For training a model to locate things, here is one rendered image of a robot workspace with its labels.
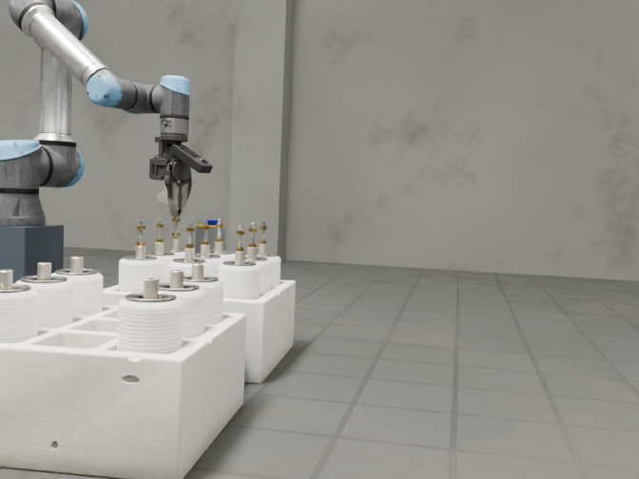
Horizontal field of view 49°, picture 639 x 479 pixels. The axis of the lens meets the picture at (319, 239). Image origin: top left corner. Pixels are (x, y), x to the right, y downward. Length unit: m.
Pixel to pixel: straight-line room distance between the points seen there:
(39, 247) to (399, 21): 2.81
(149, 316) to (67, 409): 0.18
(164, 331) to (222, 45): 3.52
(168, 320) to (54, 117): 1.17
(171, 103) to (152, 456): 1.05
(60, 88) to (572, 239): 2.95
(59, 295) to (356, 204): 3.07
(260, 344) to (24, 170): 0.84
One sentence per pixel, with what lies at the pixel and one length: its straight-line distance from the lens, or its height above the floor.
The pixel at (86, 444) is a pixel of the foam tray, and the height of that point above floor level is 0.05.
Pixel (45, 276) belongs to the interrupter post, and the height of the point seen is 0.26.
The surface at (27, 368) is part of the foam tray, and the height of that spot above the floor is 0.15.
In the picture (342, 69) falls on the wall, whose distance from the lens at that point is 4.25.
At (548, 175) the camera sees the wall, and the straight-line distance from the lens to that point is 4.15.
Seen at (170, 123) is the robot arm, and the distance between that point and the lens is 1.86.
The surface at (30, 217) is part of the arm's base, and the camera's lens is 2.00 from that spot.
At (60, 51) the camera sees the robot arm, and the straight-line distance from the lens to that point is 1.94.
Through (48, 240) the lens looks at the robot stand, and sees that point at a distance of 2.03.
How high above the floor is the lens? 0.42
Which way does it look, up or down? 4 degrees down
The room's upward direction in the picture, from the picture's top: 2 degrees clockwise
